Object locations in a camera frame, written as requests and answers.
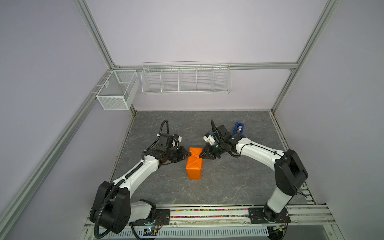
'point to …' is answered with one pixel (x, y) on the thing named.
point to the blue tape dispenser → (238, 128)
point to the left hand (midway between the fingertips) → (190, 156)
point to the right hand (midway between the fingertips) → (200, 158)
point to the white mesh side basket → (117, 92)
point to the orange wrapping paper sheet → (194, 165)
